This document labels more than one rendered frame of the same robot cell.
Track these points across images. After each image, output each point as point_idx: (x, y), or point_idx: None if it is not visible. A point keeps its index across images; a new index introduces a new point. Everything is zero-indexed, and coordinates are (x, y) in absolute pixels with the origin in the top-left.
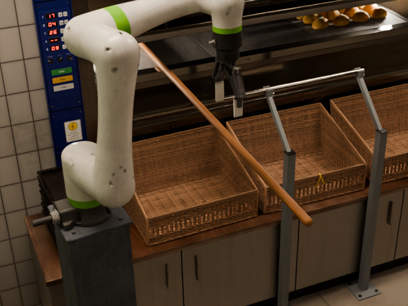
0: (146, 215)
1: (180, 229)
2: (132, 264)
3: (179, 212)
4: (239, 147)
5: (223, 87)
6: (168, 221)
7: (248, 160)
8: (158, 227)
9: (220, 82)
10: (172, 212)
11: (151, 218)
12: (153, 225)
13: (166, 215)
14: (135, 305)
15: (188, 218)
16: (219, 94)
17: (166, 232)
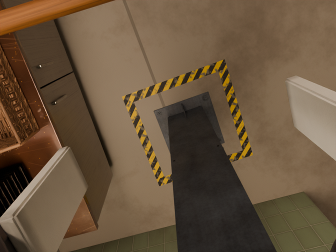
0: (14, 146)
1: (14, 92)
2: (256, 212)
3: (0, 99)
4: (20, 20)
5: (38, 194)
6: (14, 112)
7: (88, 5)
8: (22, 123)
9: (27, 243)
10: (4, 110)
11: (19, 138)
12: (23, 132)
13: (10, 118)
14: (238, 177)
15: (1, 83)
16: (68, 193)
17: (22, 111)
